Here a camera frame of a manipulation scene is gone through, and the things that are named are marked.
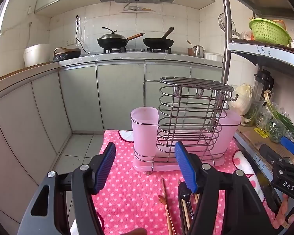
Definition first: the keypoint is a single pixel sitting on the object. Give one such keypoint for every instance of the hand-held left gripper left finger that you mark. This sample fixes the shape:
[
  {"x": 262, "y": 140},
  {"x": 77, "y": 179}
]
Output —
[{"x": 104, "y": 170}]

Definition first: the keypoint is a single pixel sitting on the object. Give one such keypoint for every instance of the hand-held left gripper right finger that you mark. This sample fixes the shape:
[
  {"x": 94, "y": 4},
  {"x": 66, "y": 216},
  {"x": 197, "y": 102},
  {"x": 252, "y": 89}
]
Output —
[{"x": 186, "y": 167}]

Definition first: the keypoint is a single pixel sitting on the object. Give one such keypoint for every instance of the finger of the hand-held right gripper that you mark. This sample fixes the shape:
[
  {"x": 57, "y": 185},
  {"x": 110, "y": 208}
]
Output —
[
  {"x": 290, "y": 145},
  {"x": 268, "y": 151}
]

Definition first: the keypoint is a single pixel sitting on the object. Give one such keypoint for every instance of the pink plastic drip tray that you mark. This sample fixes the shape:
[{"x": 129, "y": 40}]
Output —
[{"x": 161, "y": 166}]

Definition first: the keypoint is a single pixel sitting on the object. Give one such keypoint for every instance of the black spoon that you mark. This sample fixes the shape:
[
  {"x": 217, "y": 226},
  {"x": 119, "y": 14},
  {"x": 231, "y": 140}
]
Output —
[{"x": 184, "y": 192}]

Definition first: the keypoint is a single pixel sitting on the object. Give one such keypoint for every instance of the light wooden chopstick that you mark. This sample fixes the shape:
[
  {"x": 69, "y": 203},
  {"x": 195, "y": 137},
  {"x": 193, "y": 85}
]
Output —
[
  {"x": 196, "y": 198},
  {"x": 186, "y": 213}
]

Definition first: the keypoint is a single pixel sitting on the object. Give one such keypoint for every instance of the pink plastic utensil cup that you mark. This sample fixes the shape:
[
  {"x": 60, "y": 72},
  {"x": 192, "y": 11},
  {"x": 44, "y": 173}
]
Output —
[
  {"x": 231, "y": 129},
  {"x": 144, "y": 132}
]

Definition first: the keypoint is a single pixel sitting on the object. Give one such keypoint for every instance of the brown wooden chopstick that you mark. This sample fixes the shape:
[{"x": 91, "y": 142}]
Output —
[{"x": 166, "y": 205}]

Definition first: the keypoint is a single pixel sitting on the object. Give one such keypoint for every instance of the person's right hand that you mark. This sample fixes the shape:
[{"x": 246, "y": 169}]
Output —
[{"x": 280, "y": 213}]

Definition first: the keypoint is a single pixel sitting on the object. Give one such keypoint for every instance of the person's left hand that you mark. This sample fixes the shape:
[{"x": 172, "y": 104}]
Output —
[{"x": 137, "y": 232}]

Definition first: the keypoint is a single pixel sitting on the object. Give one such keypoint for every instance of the cardboard box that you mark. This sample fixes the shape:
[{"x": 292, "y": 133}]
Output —
[{"x": 257, "y": 137}]

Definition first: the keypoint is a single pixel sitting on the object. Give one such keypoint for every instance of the green onions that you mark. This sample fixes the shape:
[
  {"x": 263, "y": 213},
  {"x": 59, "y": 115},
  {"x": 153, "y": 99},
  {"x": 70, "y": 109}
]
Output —
[{"x": 281, "y": 117}]

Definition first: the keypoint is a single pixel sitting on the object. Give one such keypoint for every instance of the small brown decorated pick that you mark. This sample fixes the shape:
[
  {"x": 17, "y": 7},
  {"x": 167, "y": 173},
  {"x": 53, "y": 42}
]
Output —
[{"x": 162, "y": 199}]

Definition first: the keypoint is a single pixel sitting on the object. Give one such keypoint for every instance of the clear container of greens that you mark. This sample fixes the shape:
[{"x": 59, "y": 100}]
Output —
[{"x": 254, "y": 112}]

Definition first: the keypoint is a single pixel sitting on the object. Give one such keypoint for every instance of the pink polka dot blanket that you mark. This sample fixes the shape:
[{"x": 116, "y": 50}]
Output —
[{"x": 137, "y": 195}]

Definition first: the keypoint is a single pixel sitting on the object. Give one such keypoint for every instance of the napa cabbage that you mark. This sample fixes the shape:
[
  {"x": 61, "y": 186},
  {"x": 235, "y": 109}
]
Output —
[{"x": 242, "y": 100}]

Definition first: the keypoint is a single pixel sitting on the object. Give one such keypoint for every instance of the black blender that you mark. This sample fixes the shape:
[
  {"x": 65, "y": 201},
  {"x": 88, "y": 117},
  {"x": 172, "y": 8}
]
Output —
[{"x": 262, "y": 83}]

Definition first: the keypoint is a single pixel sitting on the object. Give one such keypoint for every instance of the grey base cabinets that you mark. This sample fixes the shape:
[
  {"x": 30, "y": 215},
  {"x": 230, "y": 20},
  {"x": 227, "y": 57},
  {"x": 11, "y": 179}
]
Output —
[{"x": 120, "y": 95}]

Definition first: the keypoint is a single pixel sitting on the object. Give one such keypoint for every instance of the white rectangular tray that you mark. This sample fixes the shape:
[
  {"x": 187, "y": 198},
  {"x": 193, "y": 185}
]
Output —
[{"x": 213, "y": 57}]

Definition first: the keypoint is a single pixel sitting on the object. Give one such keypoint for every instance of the green plastic colander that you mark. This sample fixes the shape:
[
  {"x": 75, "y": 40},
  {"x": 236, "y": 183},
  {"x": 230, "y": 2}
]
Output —
[{"x": 269, "y": 31}]

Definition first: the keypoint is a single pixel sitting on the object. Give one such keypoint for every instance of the copper pot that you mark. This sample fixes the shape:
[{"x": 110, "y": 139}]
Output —
[{"x": 190, "y": 51}]

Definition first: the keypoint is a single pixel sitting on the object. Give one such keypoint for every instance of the steel kettle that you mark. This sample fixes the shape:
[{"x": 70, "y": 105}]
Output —
[{"x": 199, "y": 51}]

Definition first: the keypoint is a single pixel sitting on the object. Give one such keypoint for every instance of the black induction cooker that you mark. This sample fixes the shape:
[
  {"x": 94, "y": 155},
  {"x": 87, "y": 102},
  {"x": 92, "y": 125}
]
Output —
[{"x": 66, "y": 55}]

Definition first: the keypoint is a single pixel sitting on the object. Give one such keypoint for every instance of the gas stove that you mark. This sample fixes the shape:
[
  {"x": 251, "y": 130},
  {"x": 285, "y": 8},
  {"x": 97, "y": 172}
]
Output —
[{"x": 137, "y": 50}]

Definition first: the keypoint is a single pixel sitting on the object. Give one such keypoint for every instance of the black frying wok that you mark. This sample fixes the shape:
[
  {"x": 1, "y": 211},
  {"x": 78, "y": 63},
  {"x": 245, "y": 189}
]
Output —
[{"x": 158, "y": 42}]

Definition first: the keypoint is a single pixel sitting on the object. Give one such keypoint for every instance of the black wok with lid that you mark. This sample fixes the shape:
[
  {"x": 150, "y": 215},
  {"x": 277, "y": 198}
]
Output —
[{"x": 111, "y": 41}]

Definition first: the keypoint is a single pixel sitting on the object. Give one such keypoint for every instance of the metal shelving rack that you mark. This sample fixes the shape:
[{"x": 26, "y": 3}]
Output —
[{"x": 226, "y": 29}]

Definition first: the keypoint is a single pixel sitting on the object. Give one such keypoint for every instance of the white rice cooker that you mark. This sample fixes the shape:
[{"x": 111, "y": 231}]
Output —
[{"x": 36, "y": 55}]

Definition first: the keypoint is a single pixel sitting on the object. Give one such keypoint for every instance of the metal strainer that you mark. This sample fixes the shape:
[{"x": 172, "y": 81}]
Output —
[{"x": 224, "y": 23}]

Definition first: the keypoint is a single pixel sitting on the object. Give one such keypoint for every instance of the small wall shelf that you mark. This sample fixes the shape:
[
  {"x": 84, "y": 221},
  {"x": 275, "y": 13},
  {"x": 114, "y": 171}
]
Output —
[{"x": 137, "y": 10}]

